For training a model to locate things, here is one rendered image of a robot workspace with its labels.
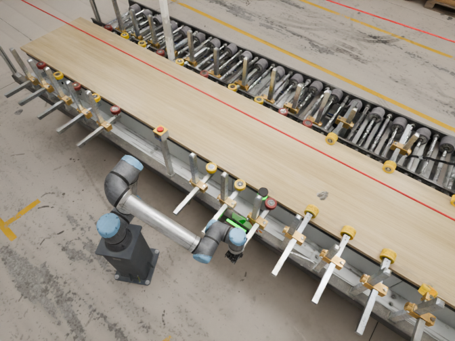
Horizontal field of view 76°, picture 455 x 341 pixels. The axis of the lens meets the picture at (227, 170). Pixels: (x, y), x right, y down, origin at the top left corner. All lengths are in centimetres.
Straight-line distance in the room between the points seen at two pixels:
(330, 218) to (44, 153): 309
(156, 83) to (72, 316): 207
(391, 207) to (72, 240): 267
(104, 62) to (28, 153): 143
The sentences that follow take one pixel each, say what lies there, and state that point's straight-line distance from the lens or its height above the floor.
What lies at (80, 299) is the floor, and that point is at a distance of 291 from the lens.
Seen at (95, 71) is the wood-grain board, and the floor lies 90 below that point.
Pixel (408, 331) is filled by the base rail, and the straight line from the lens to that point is 223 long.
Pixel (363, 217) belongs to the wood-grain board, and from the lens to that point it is 213.
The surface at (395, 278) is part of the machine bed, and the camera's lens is 219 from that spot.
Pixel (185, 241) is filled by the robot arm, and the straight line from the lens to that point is 151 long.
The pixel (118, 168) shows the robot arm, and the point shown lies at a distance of 155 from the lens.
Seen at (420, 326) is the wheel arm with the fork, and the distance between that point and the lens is 197.
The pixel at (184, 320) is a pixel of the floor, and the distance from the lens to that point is 266.
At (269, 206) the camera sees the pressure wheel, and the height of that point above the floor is 91.
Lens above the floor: 262
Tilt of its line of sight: 55 degrees down
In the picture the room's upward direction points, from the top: 3 degrees clockwise
